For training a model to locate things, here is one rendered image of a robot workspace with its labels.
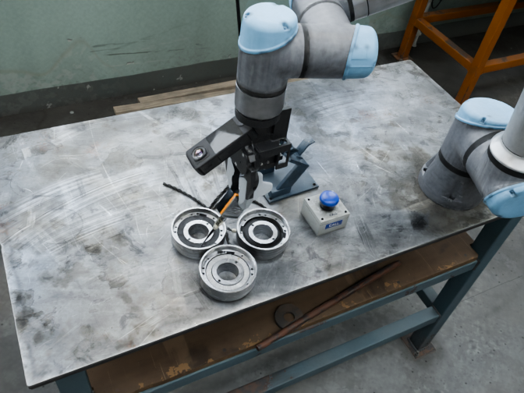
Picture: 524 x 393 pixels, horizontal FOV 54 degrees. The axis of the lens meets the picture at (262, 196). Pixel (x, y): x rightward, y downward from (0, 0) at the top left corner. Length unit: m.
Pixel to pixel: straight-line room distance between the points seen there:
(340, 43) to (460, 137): 0.48
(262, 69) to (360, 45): 0.14
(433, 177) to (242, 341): 0.56
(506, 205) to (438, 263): 0.45
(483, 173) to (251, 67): 0.53
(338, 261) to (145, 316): 0.38
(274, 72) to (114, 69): 1.95
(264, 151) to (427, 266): 0.74
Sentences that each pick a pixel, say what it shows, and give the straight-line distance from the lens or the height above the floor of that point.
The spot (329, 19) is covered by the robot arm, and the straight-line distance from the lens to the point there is 0.78.
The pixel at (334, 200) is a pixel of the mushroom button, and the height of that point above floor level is 0.87.
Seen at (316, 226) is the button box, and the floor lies 0.82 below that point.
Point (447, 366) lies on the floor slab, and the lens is 1.97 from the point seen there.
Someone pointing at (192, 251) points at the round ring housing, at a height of 0.83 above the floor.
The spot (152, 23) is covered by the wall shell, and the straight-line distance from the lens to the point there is 2.56.
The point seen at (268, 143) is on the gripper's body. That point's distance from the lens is 0.84.
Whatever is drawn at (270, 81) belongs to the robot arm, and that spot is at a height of 1.20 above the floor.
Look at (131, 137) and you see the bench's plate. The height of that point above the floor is 0.80.
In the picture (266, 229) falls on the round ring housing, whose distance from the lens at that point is 1.04.
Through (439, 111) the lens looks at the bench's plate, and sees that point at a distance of 1.51.
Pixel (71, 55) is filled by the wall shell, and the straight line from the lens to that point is 2.55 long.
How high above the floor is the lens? 1.61
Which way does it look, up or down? 47 degrees down
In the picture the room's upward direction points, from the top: 9 degrees clockwise
